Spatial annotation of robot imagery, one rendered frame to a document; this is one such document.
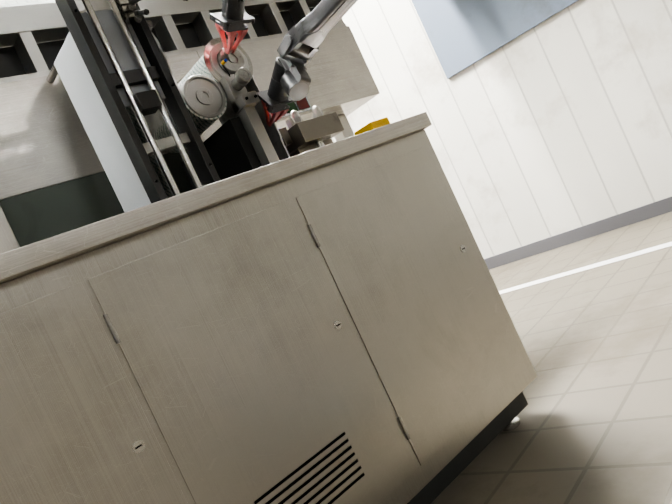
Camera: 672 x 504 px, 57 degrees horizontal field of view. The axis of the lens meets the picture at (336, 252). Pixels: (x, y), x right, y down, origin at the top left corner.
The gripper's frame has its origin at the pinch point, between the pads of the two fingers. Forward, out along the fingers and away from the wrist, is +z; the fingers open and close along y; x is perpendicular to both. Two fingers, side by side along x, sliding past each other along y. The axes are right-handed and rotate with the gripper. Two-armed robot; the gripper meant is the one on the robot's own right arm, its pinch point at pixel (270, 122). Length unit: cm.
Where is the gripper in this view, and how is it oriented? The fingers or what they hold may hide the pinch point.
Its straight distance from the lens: 180.7
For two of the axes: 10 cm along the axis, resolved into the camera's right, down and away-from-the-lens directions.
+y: 6.9, -3.5, 6.4
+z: -2.9, 6.7, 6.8
